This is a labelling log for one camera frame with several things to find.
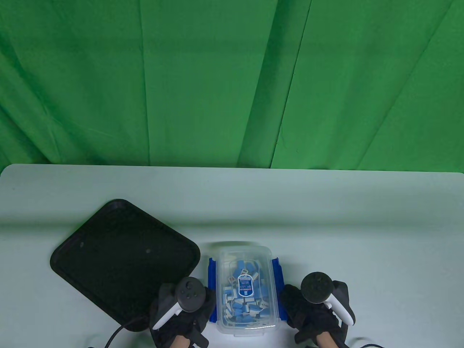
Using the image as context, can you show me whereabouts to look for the black right hand controller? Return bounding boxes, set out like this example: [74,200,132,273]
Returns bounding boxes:
[300,272,356,327]

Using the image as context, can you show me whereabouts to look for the black cable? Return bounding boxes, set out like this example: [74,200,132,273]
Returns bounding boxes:
[89,315,153,348]
[343,338,385,348]

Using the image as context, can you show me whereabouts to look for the clear box with blue clips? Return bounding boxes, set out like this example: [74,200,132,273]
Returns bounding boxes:
[207,242,287,335]

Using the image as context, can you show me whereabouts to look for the black left hand controller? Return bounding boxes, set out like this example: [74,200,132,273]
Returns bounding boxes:
[152,277,205,331]

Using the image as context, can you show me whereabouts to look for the green backdrop cloth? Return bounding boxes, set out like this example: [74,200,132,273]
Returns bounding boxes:
[0,0,464,174]

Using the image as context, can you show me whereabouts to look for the black plastic tray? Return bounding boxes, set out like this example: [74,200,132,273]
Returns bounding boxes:
[50,199,202,332]

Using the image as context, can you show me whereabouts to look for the person's right hand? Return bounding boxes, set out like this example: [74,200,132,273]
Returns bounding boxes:
[281,285,341,345]

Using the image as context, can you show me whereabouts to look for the black hand controller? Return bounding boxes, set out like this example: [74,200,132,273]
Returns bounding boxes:
[300,272,356,327]
[152,277,205,331]

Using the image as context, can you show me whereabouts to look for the person's right forearm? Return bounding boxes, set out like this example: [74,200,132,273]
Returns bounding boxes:
[317,332,343,348]

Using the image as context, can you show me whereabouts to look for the clear plastic lid with label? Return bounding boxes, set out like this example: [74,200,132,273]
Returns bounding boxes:
[214,246,279,328]

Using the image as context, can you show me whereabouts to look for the pile of blue mahjong tiles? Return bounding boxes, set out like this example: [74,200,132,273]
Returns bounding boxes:
[223,259,270,323]

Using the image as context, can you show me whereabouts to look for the person's left hand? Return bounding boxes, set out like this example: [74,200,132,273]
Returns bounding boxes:
[150,283,217,348]

